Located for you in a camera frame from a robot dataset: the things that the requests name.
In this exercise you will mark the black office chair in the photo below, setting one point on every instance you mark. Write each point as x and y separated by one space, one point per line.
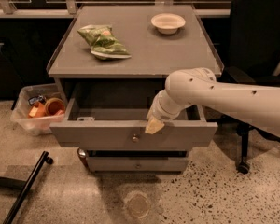
254 43

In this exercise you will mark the white paper packet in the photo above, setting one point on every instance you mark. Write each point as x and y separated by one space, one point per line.
86 119

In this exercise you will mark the white paper bowl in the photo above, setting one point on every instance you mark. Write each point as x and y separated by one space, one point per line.
168 23

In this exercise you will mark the grey drawer cabinet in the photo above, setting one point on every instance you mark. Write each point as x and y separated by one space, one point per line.
153 56

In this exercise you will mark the grey drawer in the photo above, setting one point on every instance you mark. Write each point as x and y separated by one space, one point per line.
120 108
124 164

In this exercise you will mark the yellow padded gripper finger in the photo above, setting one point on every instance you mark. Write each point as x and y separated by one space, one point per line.
153 125

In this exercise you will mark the clear plastic bin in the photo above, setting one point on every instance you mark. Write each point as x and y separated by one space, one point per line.
29 111

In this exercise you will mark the grey top drawer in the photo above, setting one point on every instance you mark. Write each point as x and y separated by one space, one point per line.
120 108

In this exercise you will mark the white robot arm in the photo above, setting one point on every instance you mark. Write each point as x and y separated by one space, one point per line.
256 105

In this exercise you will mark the orange cup in bin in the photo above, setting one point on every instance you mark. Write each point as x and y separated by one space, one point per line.
54 106

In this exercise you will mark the grey bottom drawer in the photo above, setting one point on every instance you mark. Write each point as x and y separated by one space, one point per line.
124 164

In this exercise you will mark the black metal stand leg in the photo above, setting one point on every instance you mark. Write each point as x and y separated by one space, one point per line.
23 186

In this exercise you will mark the green chip bag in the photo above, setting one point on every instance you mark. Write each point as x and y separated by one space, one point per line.
102 42

